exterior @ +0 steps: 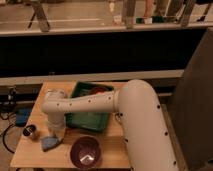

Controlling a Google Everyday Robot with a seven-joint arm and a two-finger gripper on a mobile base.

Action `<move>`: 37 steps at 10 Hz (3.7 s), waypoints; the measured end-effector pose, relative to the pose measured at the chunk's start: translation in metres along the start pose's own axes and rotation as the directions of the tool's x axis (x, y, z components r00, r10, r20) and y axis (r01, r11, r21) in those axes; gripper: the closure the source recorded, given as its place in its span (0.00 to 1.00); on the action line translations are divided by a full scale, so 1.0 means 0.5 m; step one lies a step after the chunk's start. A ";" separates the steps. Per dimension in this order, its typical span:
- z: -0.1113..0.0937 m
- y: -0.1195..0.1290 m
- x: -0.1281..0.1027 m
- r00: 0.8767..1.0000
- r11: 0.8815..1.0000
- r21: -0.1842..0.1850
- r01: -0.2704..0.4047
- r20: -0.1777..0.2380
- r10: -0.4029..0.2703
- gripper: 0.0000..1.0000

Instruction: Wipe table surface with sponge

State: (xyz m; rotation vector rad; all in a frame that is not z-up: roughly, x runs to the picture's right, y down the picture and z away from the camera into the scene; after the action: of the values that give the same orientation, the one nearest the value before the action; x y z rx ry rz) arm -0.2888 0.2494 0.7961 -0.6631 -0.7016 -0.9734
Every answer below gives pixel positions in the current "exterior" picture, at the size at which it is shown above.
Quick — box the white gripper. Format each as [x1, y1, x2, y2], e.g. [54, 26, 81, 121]
[46, 120, 66, 141]

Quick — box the blue sponge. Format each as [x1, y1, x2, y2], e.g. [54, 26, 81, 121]
[41, 136, 62, 152]

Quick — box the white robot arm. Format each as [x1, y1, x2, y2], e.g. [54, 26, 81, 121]
[41, 80, 180, 171]

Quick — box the metal cup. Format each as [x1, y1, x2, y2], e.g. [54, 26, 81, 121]
[23, 124, 38, 140]

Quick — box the green plastic tray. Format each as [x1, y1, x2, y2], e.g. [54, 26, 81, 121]
[66, 82, 113, 132]

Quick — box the blue box on floor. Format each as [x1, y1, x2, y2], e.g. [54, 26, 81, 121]
[15, 108, 31, 127]

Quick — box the purple bowl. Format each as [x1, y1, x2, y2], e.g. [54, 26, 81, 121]
[70, 136, 101, 170]

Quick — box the red item in tray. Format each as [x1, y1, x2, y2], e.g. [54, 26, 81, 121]
[90, 87, 107, 95]

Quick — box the grey cabinet panel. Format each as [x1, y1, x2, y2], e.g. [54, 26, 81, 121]
[169, 27, 213, 171]

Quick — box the black cable on floor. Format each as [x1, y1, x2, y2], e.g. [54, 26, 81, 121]
[0, 111, 18, 154]

